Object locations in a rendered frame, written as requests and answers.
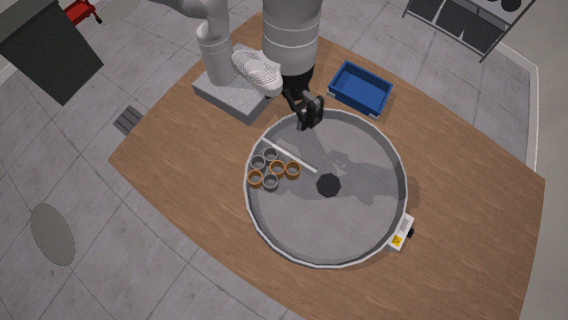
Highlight bronze bushing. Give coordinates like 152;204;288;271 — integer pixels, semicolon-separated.
247;170;263;189
285;161;301;180
270;160;285;179

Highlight grey metal ring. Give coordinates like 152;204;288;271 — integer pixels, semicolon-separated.
262;173;278;192
263;147;278;167
250;155;266;173

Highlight grey round turntable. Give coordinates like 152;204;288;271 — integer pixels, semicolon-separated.
243;108;415;270

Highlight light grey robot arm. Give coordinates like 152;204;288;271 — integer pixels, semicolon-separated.
149;0;323;97

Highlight blue open crate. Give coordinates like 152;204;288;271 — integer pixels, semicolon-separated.
327;60;393;121

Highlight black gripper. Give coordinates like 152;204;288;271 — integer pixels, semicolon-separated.
281;66;324;131

